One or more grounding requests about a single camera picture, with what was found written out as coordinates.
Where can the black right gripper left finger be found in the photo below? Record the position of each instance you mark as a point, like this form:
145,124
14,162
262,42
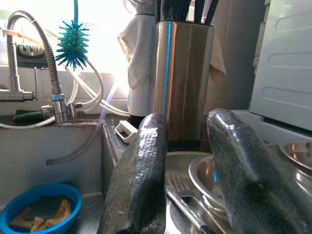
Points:
139,182

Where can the green scouring sponge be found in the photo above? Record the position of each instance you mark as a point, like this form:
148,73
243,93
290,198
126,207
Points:
26,117

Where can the yellow green sponge pieces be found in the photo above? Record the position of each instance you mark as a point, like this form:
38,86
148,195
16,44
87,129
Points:
58,217

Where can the white water filter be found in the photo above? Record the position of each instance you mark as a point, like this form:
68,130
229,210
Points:
140,102

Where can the steel knife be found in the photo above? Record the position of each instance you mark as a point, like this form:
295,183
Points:
185,209

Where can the stainless steel sink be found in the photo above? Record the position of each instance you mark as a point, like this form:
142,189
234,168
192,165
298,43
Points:
24,156

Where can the white tube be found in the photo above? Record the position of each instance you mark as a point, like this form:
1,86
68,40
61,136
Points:
29,125

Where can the teal bottle brush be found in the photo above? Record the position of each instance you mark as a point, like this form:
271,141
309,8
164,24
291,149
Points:
72,46

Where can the blue plastic bowl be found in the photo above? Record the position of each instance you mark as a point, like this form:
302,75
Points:
73,202

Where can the steel fork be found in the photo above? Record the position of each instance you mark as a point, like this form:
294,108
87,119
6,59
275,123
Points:
180,187

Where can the steel bowl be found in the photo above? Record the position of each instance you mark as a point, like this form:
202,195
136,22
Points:
202,175
297,151

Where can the white plastic clip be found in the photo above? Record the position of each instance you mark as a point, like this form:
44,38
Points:
124,132

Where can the white dish cloth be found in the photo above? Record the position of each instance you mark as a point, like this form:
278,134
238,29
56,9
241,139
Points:
136,48

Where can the white countertop appliance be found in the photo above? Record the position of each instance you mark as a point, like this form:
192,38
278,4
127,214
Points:
282,61

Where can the black window sill device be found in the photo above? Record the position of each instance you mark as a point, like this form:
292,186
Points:
31,57

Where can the chrome sink faucet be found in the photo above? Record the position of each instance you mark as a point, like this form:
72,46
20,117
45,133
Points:
13,73

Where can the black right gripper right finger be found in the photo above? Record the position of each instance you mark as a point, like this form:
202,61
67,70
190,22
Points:
248,182

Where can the steel knife block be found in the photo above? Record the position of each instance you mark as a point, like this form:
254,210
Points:
185,85

